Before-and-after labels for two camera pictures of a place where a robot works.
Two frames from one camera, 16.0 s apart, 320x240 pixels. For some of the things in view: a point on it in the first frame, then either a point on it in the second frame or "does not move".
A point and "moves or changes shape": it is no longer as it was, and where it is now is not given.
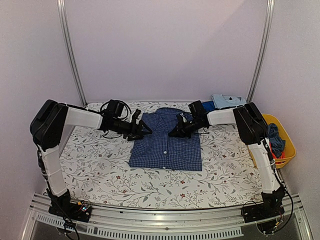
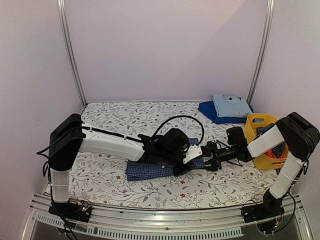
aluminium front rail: (186, 222) does not move
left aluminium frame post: (65, 27) does not move
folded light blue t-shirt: (221, 101) does not move
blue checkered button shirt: (158, 149) moves or changes shape
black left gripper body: (125, 130) -> (169, 159)
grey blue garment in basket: (277, 144) does not move
